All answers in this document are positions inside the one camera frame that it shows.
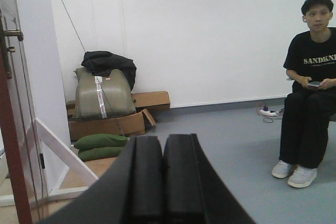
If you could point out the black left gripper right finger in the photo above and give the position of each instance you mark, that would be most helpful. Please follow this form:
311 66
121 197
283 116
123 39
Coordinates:
194 191

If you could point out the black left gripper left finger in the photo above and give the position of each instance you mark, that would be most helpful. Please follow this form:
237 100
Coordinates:
130 191

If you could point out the brown wooden door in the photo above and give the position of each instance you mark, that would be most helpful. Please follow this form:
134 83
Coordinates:
12 152

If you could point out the brass door handle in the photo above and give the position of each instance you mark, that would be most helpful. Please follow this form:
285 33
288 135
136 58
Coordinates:
14 33

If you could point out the lower door hinge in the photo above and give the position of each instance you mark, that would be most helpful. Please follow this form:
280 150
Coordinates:
42 162

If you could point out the lower green sandbag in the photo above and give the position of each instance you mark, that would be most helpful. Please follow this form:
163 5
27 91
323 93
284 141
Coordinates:
99 153

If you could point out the green sandbag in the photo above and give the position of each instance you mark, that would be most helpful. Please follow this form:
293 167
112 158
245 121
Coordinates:
100 140
99 153

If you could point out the upper green sandbag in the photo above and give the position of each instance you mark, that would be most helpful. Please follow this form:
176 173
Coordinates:
100 140

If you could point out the open cardboard box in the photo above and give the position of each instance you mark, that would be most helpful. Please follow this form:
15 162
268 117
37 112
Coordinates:
133 124

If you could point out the plywood base board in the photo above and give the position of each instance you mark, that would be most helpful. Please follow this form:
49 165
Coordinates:
74 180

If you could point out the flat cardboard box behind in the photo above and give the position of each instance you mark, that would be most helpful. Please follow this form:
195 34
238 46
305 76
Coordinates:
153 101

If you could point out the large olive woven sack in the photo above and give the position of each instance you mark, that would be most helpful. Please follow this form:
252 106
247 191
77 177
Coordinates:
100 97

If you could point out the white power strip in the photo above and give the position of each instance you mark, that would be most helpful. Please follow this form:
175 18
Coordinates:
267 113

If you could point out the black jacket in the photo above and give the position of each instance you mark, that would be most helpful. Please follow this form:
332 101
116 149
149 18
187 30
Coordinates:
101 63

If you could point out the smartphone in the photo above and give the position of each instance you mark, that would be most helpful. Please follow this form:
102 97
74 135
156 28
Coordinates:
314 84

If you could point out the seated person in black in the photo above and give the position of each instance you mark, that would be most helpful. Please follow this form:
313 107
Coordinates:
307 111

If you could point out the brass thumb-turn knob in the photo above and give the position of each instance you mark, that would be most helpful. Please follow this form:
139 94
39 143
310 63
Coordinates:
11 49

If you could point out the brass lock backplate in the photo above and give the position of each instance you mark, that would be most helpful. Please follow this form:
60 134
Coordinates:
5 53

